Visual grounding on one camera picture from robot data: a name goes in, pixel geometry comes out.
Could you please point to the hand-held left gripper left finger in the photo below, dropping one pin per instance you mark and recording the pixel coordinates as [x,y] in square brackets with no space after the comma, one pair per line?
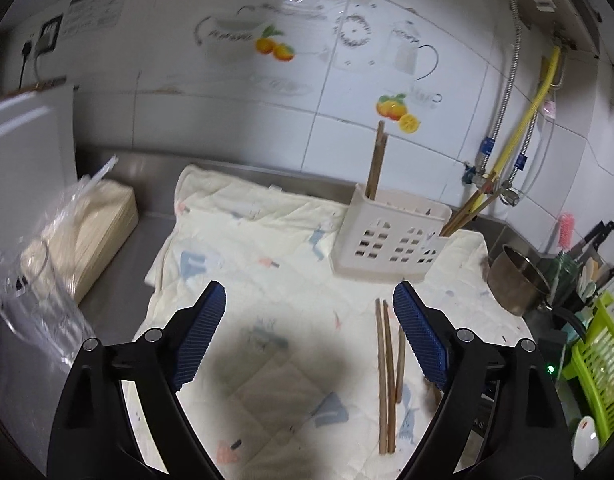
[199,340]

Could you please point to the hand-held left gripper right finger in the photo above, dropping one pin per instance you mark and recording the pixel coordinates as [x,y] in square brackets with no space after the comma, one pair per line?
[419,340]

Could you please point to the brown bamboo chopstick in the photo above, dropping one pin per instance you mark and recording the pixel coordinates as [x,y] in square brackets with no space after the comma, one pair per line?
[471,210]
[388,385]
[477,212]
[380,375]
[376,160]
[400,370]
[464,206]
[382,157]

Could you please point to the cream plastic utensil holder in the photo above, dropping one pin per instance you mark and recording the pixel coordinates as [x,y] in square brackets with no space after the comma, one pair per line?
[387,230]

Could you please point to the teal cup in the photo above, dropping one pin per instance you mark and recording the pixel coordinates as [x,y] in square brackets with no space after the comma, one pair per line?
[579,320]

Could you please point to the green plastic dish rack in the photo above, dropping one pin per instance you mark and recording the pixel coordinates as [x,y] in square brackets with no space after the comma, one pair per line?
[597,355]

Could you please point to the green glass jar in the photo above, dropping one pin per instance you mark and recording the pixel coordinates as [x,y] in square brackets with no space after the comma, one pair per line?
[564,272]

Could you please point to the white plastic spatula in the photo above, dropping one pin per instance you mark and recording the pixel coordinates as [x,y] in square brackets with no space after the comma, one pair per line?
[589,275]

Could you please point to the printed quilted mat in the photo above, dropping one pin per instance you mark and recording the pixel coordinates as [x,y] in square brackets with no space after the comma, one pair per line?
[267,270]

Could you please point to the pink bottle brush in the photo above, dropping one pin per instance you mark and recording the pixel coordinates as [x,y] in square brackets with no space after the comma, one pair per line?
[566,230]

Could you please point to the clear glass mug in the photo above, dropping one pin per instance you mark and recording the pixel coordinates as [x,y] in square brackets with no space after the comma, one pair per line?
[47,310]

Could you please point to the stack of paper in plastic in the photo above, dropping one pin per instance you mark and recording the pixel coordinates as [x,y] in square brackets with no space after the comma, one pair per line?
[97,220]

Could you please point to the pink label tag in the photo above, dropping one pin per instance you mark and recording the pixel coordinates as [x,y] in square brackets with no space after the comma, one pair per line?
[550,109]

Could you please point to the white cutting board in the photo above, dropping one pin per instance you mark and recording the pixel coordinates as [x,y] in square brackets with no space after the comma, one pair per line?
[22,160]

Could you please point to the metal wall valve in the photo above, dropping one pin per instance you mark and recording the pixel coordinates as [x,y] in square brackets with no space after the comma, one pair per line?
[508,194]

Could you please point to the white wall notice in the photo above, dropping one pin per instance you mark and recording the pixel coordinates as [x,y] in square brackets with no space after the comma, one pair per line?
[97,10]

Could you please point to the wall mounted water heater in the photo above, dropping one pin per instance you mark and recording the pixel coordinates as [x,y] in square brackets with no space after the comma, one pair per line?
[542,5]

